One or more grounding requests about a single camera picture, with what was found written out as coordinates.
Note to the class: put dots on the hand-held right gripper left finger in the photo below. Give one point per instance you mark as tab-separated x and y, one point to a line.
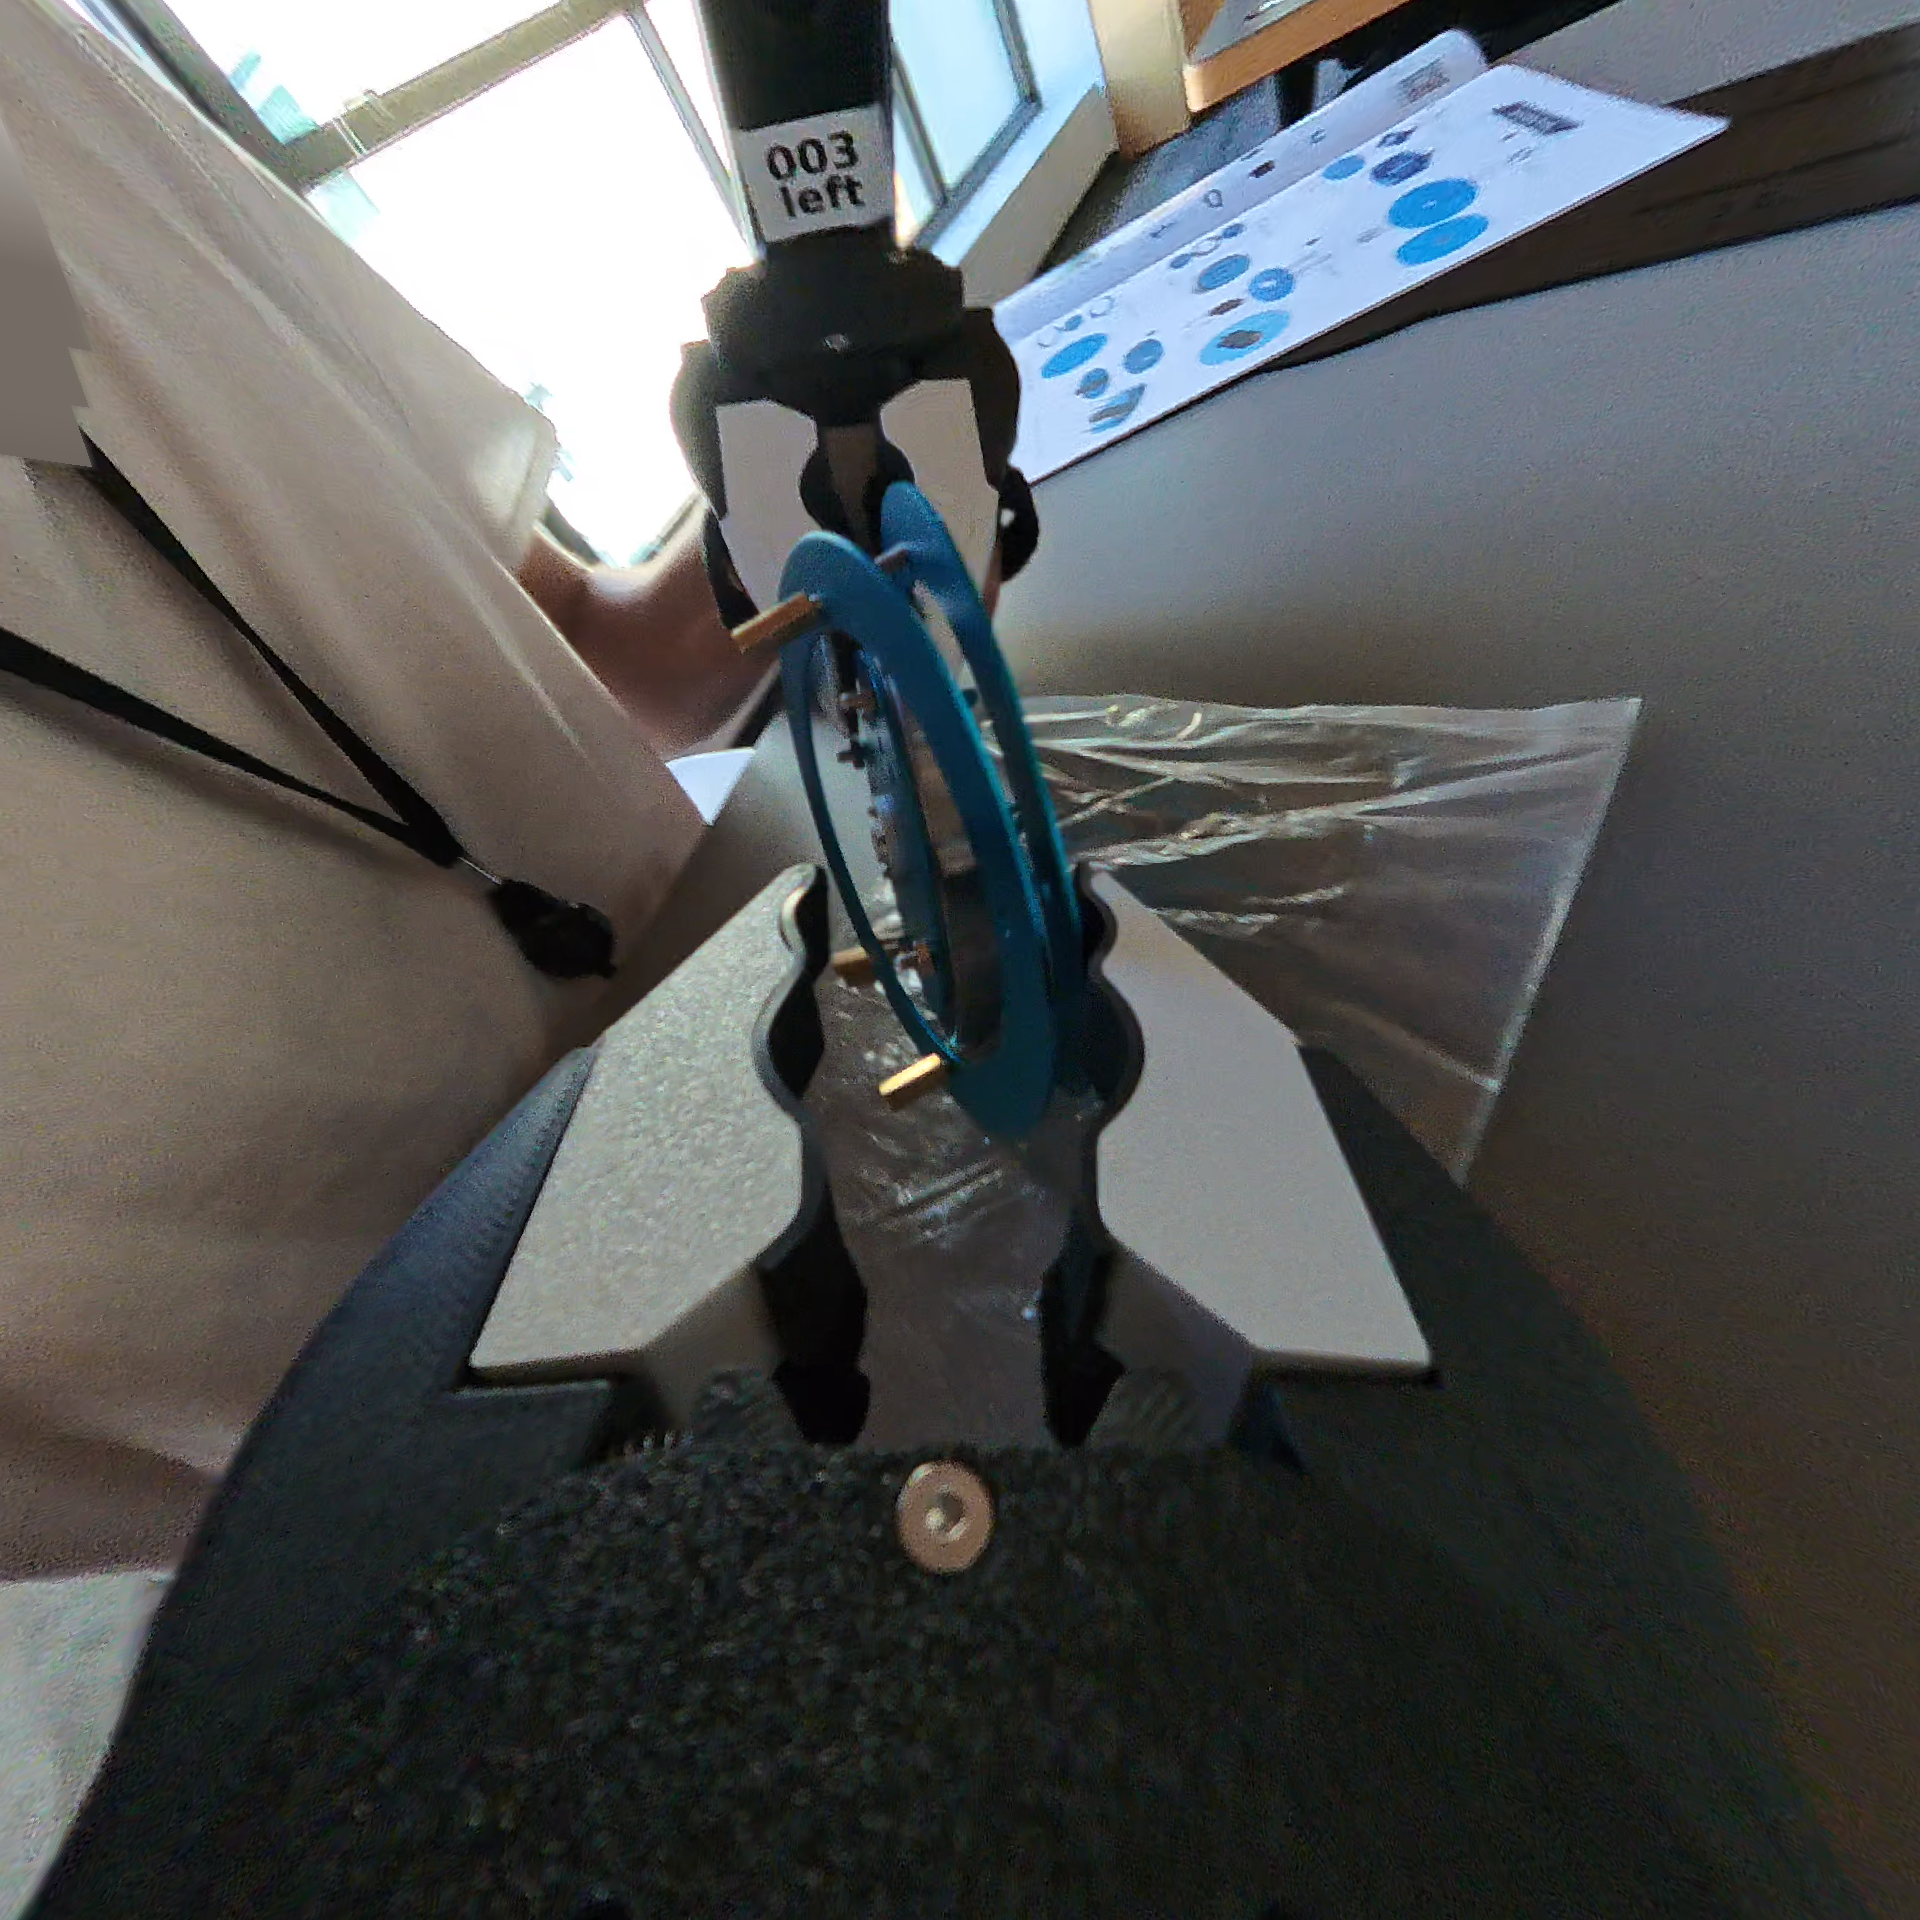
645	1200

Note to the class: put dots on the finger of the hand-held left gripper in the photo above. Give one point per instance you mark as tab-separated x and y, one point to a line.
768	476
959	453

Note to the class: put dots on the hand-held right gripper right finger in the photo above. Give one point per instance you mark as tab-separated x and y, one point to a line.
1241	1200

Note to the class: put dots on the blue round turntable assembly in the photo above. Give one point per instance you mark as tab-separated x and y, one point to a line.
1003	1079

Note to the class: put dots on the person's left forearm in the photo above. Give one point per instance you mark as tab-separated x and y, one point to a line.
645	647

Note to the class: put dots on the grey desk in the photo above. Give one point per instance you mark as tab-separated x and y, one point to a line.
1502	525

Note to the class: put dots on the clear plastic bag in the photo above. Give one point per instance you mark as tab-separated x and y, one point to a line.
1351	814

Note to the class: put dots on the white paper sheet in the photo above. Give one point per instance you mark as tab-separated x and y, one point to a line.
1351	195

